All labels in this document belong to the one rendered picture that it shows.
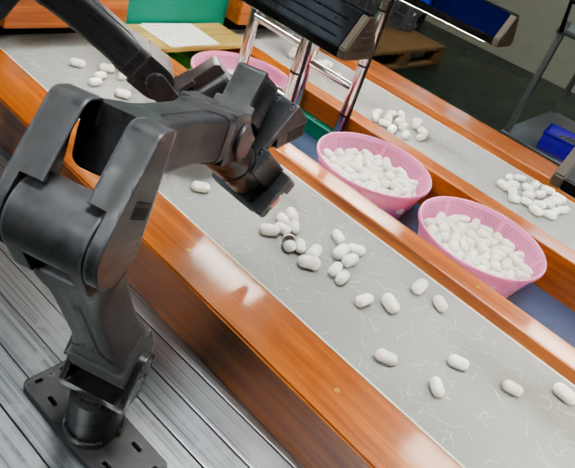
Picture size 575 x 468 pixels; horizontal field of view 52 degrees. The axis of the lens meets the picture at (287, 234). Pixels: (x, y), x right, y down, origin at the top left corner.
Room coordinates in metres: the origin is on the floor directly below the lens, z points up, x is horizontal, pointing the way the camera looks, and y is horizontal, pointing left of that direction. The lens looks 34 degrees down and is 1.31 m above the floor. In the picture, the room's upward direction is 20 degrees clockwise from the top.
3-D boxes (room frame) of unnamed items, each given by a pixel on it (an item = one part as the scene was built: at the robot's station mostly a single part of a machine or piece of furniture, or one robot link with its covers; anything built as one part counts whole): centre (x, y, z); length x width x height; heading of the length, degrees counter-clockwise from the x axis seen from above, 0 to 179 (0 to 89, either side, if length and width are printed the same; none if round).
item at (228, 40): (1.54, 0.43, 0.77); 0.33 x 0.15 x 0.01; 147
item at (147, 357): (0.42, 0.14, 0.77); 0.09 x 0.06 x 0.06; 82
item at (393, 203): (1.18, -0.13, 0.72); 0.27 x 0.27 x 0.10
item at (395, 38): (4.92, -0.07, 0.18); 1.28 x 0.88 x 0.36; 150
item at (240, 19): (1.85, 0.29, 0.83); 0.30 x 0.06 x 0.07; 147
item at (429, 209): (1.03, -0.36, 0.72); 0.27 x 0.27 x 0.10
